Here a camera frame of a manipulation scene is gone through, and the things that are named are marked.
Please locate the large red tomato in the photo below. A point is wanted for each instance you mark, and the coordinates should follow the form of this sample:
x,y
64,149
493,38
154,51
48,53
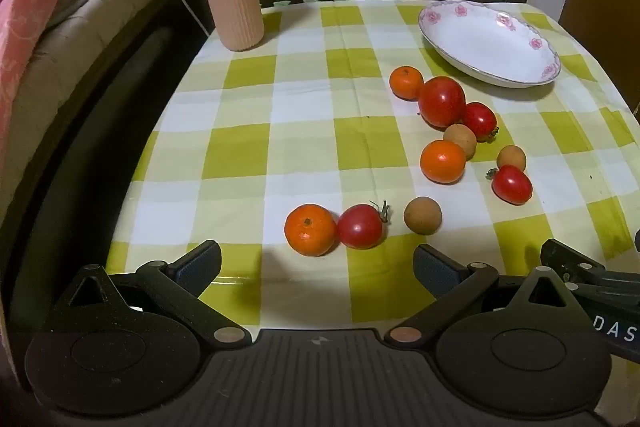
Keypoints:
x,y
442,102

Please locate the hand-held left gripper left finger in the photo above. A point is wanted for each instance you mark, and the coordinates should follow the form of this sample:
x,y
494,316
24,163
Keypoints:
x,y
200,269

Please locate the pink floral blanket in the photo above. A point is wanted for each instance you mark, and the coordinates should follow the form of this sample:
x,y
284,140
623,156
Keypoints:
x,y
30,7

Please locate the white floral rimmed plate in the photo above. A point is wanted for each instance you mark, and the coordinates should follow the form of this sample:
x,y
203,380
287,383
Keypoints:
x,y
490,42

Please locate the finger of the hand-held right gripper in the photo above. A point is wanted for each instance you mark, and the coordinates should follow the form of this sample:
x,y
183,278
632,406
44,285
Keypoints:
x,y
610,293
570,257

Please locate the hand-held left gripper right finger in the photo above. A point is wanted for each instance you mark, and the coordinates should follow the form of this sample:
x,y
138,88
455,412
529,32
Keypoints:
x,y
435,274

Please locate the green white checkered tablecloth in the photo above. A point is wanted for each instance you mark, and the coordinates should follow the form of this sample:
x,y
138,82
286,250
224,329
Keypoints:
x,y
300,132

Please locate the red cherry tomato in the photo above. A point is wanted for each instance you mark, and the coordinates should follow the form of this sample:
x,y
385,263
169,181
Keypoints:
x,y
359,227
512,185
481,119

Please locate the brown longan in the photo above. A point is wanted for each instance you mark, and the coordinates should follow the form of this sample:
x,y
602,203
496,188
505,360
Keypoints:
x,y
511,157
461,139
422,216

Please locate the small orange mandarin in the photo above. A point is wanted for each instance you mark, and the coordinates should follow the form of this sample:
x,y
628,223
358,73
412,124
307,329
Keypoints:
x,y
406,83

